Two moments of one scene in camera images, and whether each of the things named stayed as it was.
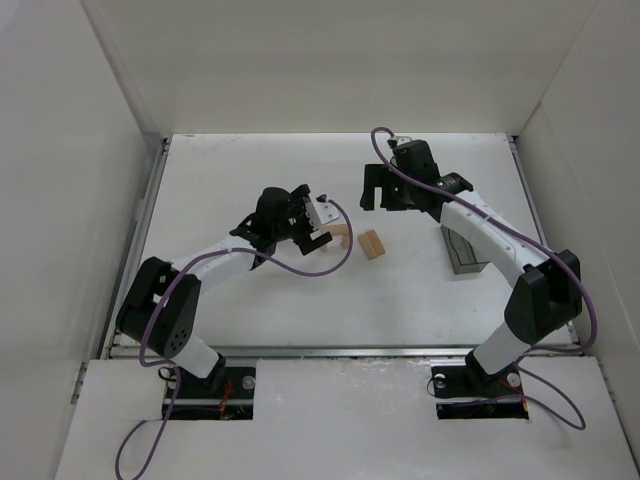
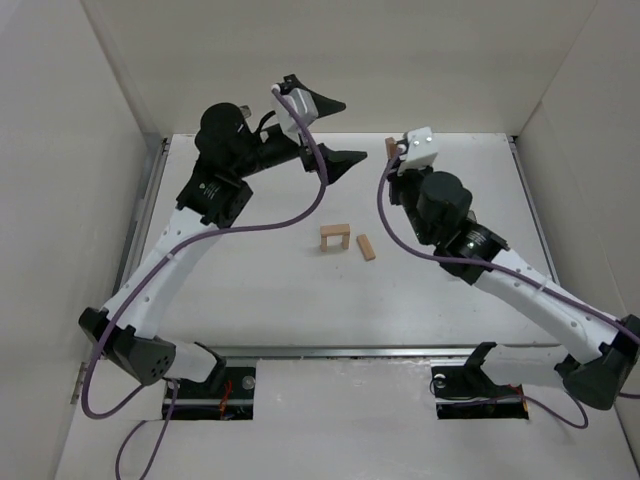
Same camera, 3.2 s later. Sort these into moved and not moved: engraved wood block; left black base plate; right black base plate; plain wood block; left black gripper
Moved: engraved wood block; left black gripper
Not moved: plain wood block; left black base plate; right black base plate
